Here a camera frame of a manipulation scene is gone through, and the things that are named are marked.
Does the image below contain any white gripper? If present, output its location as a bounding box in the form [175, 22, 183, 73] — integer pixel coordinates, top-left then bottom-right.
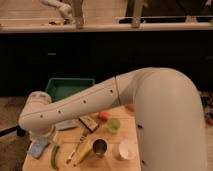
[30, 126, 56, 142]

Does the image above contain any green pepper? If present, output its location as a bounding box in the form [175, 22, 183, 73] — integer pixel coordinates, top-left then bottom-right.
[50, 145, 60, 170]

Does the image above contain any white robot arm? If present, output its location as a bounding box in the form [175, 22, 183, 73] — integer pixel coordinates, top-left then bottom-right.
[19, 67, 208, 171]

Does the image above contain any metal cup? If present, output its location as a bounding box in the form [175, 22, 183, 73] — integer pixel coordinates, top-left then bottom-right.
[92, 139, 107, 157]

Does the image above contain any white paper cup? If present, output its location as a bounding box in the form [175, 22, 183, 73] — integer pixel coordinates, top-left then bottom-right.
[118, 139, 133, 160]

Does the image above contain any blue sponge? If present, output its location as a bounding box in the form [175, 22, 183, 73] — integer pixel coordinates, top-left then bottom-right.
[28, 139, 49, 159]

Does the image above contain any light blue cloth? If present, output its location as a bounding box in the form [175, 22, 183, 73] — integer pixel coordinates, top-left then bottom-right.
[55, 120, 77, 131]

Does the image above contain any black chair caster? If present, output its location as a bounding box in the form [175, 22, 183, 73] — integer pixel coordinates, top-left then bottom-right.
[0, 126, 26, 137]

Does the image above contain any yellow banana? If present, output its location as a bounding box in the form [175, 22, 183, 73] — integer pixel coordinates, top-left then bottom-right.
[73, 139, 93, 167]

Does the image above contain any green plastic tray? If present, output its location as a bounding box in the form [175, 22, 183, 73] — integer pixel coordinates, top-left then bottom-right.
[45, 78, 95, 102]

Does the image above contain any orange tomato toy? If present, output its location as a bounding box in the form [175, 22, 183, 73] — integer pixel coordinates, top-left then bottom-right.
[98, 111, 110, 121]

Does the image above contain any orange carrot toy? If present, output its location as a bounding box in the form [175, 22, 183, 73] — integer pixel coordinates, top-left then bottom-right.
[125, 104, 134, 112]

